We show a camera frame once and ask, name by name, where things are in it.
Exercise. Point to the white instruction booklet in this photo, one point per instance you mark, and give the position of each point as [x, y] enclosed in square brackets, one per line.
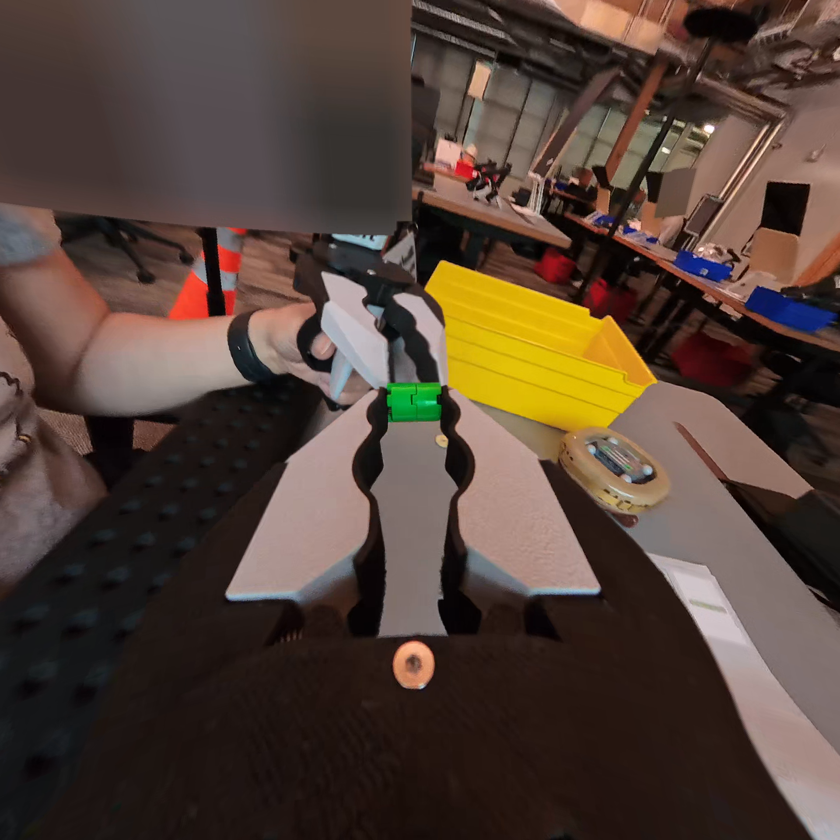
[741, 656]

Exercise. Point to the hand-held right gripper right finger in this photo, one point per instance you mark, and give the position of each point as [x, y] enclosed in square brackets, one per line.
[518, 525]

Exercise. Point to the black monitor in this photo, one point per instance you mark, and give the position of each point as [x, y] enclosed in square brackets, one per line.
[785, 208]

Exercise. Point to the black office chair base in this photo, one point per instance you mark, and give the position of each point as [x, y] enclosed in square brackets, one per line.
[124, 243]

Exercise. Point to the black perforated board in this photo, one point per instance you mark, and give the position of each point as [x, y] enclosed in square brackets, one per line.
[131, 525]

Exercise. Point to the brown thin strip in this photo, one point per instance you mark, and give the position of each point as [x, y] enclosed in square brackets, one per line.
[702, 453]

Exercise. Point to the red plastic bin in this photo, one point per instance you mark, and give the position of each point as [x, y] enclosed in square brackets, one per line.
[556, 268]
[712, 359]
[610, 300]

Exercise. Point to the tan round device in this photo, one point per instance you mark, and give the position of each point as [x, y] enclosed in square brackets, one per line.
[613, 469]

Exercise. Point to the yellow plastic bin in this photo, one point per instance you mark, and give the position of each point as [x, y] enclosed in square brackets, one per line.
[525, 341]

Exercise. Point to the cardboard box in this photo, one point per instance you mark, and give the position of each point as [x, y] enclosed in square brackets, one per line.
[774, 259]

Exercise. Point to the black and red toy robot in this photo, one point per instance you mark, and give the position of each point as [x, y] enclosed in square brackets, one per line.
[489, 180]

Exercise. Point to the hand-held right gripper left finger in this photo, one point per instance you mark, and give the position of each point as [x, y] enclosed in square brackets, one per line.
[308, 525]

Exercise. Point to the black pole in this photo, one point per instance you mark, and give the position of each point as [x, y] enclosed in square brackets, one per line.
[213, 275]

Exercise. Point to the long wooden work table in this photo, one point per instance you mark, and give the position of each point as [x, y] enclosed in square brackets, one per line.
[656, 253]

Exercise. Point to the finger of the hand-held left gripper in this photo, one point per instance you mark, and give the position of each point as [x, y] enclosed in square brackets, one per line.
[351, 321]
[426, 328]

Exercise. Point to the person's left forearm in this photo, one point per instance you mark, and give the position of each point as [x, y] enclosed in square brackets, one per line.
[131, 354]

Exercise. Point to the orange traffic cone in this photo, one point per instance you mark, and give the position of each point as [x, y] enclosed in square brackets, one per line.
[197, 289]

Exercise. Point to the blue plastic bin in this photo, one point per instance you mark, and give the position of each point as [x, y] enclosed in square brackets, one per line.
[702, 266]
[791, 308]

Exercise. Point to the black wristband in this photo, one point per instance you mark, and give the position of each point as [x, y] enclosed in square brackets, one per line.
[246, 348]

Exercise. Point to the person's left hand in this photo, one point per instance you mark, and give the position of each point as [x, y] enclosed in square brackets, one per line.
[282, 341]

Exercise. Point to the green round toy brick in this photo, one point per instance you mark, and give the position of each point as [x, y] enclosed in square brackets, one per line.
[400, 401]

